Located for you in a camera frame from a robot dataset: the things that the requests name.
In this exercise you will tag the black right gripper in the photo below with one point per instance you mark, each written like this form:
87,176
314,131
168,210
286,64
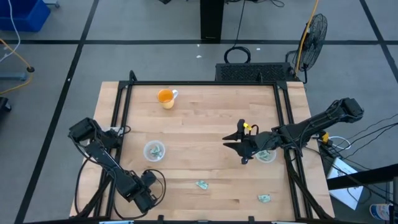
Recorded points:
258,141

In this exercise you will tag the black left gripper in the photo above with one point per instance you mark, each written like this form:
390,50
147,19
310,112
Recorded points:
148,180

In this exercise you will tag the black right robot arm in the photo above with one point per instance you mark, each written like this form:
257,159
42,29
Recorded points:
317,123

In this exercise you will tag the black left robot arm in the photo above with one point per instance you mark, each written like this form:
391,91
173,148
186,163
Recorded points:
107,163

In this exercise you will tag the blue plastic bin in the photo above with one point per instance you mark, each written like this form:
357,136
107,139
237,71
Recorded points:
21,14

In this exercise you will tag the clear plastic cup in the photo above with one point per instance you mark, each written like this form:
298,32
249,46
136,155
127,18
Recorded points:
274,157
147,146

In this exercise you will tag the black perforated computer case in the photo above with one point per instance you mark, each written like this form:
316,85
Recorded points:
253,72

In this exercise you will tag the yellow plug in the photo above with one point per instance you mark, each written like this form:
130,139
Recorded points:
325,137

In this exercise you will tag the white paper box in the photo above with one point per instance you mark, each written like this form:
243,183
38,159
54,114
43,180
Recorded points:
345,183

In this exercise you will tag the black floor fan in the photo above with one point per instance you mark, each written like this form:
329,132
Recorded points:
314,40

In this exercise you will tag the black metal beam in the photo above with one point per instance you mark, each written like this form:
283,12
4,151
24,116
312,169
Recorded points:
362,177

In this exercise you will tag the blue white shoe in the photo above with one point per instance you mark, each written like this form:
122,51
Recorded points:
381,211

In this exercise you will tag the black caster foot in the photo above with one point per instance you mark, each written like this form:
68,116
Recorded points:
4,104

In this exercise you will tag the small black disc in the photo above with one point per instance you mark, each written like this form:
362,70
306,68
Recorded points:
30,69

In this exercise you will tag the grey stand foot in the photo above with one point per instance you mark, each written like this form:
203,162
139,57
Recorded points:
12,75

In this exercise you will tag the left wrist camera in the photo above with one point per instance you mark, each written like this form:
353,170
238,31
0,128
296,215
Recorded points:
129,187

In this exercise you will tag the black aluminium table frame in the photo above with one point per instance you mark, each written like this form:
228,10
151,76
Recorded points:
202,83

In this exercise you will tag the black square post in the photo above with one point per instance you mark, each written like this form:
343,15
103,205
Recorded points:
211,19

